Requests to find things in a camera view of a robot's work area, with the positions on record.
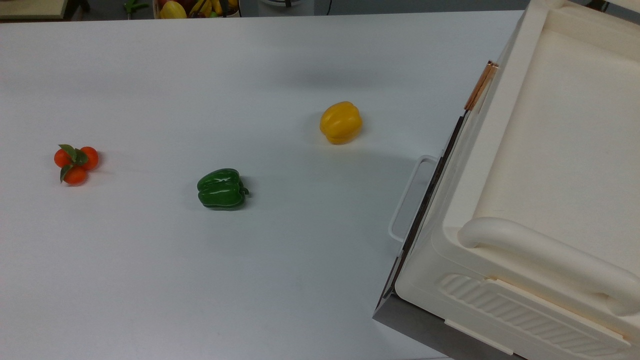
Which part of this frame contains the cream plastic cabinet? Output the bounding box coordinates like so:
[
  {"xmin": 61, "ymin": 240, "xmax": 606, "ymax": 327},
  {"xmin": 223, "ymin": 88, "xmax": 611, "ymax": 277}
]
[{"xmin": 395, "ymin": 0, "xmax": 640, "ymax": 360}]

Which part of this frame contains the orange tangerine cluster with leaves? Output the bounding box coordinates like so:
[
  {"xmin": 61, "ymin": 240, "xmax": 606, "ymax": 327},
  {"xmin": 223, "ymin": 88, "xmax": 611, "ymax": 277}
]
[{"xmin": 54, "ymin": 144, "xmax": 100, "ymax": 186}]

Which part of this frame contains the copper strip on cabinet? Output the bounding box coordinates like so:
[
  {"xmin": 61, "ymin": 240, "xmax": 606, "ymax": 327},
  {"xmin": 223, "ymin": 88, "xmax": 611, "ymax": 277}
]
[{"xmin": 464, "ymin": 60, "xmax": 500, "ymax": 112}]

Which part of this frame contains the yellow bell pepper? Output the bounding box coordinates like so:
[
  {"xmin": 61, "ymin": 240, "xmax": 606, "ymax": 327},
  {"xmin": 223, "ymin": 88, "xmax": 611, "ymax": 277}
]
[{"xmin": 319, "ymin": 101, "xmax": 363, "ymax": 146}]

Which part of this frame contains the white drawer handle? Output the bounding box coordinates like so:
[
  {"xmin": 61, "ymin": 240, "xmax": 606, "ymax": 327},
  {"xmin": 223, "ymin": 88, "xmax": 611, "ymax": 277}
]
[{"xmin": 388, "ymin": 155, "xmax": 440, "ymax": 243}]

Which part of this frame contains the basket of fruit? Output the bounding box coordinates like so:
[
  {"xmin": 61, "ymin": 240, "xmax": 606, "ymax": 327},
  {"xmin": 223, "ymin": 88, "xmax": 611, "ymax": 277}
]
[{"xmin": 152, "ymin": 0, "xmax": 241, "ymax": 20}]

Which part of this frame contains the green bell pepper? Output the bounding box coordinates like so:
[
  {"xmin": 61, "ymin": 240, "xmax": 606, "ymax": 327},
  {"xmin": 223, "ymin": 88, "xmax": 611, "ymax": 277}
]
[{"xmin": 196, "ymin": 168, "xmax": 250, "ymax": 211}]

